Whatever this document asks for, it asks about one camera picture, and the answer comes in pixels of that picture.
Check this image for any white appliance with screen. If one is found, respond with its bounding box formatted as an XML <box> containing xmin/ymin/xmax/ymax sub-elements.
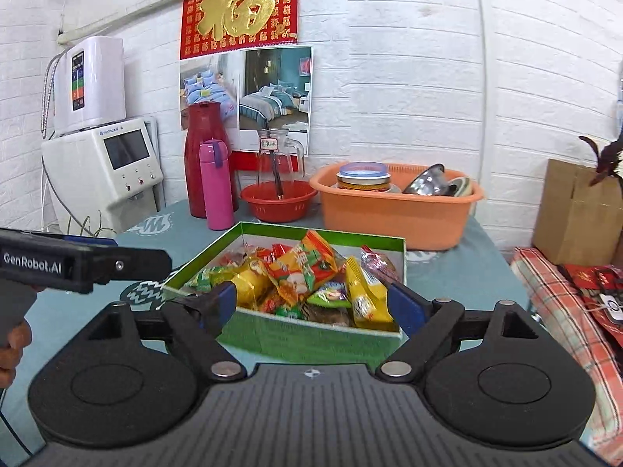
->
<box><xmin>41</xmin><ymin>118</ymin><xmax>165</xmax><ymax>234</ymax></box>

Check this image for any metal bowl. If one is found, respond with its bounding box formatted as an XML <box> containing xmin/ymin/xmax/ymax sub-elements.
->
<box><xmin>401</xmin><ymin>164</ymin><xmax>447</xmax><ymax>195</ymax></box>

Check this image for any green snack packet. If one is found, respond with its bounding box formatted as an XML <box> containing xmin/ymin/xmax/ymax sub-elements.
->
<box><xmin>182</xmin><ymin>265</ymin><xmax>244</xmax><ymax>296</ymax></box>
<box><xmin>306</xmin><ymin>282</ymin><xmax>351</xmax><ymax>308</ymax></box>

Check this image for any plaid blanket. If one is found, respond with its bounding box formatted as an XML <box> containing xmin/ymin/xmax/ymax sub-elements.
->
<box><xmin>509</xmin><ymin>247</ymin><xmax>623</xmax><ymax>458</ymax></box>

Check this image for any dark red plant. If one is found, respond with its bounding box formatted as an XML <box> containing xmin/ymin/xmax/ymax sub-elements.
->
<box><xmin>578</xmin><ymin>133</ymin><xmax>623</xmax><ymax>186</ymax></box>

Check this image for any pink thermos bottle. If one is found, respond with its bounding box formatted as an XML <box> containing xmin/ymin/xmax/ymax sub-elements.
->
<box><xmin>199</xmin><ymin>139</ymin><xmax>236</xmax><ymax>231</ymax></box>

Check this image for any brown cake clear packet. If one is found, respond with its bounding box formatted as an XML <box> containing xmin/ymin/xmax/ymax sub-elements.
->
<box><xmin>297</xmin><ymin>302</ymin><xmax>354</xmax><ymax>328</ymax></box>

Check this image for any ceramic bowl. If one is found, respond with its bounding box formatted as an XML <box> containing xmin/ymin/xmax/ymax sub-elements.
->
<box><xmin>448</xmin><ymin>175</ymin><xmax>474</xmax><ymax>198</ymax></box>

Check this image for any teal printed tablecloth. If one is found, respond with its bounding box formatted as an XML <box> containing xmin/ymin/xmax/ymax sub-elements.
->
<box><xmin>0</xmin><ymin>199</ymin><xmax>531</xmax><ymax>467</ymax></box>

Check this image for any yellow cake packet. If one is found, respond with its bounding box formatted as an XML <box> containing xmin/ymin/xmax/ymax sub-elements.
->
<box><xmin>229</xmin><ymin>260</ymin><xmax>278</xmax><ymax>309</ymax></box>

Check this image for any orange plastic basin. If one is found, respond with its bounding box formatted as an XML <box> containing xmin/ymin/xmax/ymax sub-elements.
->
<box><xmin>310</xmin><ymin>162</ymin><xmax>486</xmax><ymax>251</ymax></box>

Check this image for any red thermos jug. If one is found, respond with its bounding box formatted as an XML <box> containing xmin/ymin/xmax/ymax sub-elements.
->
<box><xmin>184</xmin><ymin>102</ymin><xmax>239</xmax><ymax>219</ymax></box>

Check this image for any blue-lidded container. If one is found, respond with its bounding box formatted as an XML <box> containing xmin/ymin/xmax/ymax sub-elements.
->
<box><xmin>337</xmin><ymin>162</ymin><xmax>391</xmax><ymax>194</ymax></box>

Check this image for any orange snack packet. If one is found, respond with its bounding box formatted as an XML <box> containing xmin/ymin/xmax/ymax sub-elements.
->
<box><xmin>270</xmin><ymin>230</ymin><xmax>351</xmax><ymax>302</ymax></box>

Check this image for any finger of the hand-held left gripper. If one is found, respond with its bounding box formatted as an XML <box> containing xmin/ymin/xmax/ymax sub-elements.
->
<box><xmin>63</xmin><ymin>233</ymin><xmax>119</xmax><ymax>250</ymax></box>
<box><xmin>93</xmin><ymin>248</ymin><xmax>172</xmax><ymax>285</ymax></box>

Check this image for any red gift bag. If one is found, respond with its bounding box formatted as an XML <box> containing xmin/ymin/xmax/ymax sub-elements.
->
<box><xmin>565</xmin><ymin>265</ymin><xmax>623</xmax><ymax>336</ymax></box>

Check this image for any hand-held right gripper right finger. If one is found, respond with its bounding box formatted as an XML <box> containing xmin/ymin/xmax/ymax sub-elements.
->
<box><xmin>377</xmin><ymin>282</ymin><xmax>539</xmax><ymax>383</ymax></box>

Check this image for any white wall pipe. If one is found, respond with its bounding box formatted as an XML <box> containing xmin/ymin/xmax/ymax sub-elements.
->
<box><xmin>474</xmin><ymin>0</ymin><xmax>493</xmax><ymax>200</ymax></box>

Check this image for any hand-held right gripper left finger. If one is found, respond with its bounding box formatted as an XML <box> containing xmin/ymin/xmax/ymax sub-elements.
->
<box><xmin>86</xmin><ymin>282</ymin><xmax>247</xmax><ymax>381</ymax></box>

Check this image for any large cardboard box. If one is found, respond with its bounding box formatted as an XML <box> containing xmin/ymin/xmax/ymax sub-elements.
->
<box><xmin>531</xmin><ymin>158</ymin><xmax>623</xmax><ymax>267</ymax></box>

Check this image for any wall calendar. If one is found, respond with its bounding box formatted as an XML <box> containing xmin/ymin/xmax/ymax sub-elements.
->
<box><xmin>179</xmin><ymin>0</ymin><xmax>313</xmax><ymax>172</ymax></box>

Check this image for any glass pitcher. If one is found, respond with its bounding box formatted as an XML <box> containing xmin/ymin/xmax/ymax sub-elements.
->
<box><xmin>256</xmin><ymin>129</ymin><xmax>311</xmax><ymax>190</ymax></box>

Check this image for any white water purifier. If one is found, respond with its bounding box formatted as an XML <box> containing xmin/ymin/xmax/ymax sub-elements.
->
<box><xmin>53</xmin><ymin>36</ymin><xmax>127</xmax><ymax>137</ymax></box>

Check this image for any metal hose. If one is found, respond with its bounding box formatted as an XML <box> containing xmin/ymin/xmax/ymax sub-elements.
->
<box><xmin>41</xmin><ymin>51</ymin><xmax>64</xmax><ymax>139</ymax></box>

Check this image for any white wall conduit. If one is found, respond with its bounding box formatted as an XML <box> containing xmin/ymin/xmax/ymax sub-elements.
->
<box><xmin>56</xmin><ymin>0</ymin><xmax>188</xmax><ymax>44</ymax></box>

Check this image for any green cardboard box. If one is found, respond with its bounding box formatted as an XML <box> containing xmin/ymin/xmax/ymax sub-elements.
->
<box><xmin>163</xmin><ymin>221</ymin><xmax>406</xmax><ymax>370</ymax></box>

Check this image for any person's left hand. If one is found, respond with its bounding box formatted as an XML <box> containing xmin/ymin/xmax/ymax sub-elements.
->
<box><xmin>0</xmin><ymin>323</ymin><xmax>33</xmax><ymax>390</ymax></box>

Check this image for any pink-edged clear cookie packet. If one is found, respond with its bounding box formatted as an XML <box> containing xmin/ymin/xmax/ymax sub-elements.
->
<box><xmin>360</xmin><ymin>246</ymin><xmax>405</xmax><ymax>288</ymax></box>

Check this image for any red plastic bowl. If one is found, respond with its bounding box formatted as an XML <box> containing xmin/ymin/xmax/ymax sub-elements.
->
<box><xmin>241</xmin><ymin>181</ymin><xmax>318</xmax><ymax>223</ymax></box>

